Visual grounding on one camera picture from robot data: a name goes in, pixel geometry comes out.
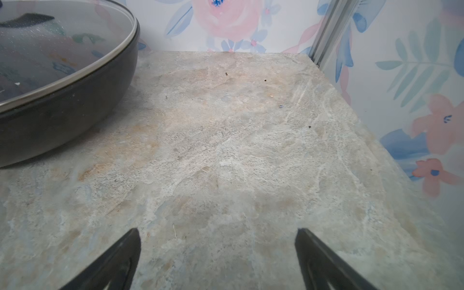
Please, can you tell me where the aluminium frame post right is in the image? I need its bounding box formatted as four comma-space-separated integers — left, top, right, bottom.
309, 0, 361, 70

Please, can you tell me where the black frying pan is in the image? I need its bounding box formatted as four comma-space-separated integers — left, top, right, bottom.
0, 21, 141, 168

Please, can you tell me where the glass pot lid black handle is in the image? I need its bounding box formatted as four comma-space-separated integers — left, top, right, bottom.
0, 0, 138, 113

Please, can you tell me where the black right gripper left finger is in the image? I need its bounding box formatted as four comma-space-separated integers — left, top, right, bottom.
62, 228, 141, 290

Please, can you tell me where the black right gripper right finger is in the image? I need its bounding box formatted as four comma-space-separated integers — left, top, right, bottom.
295, 228, 376, 290

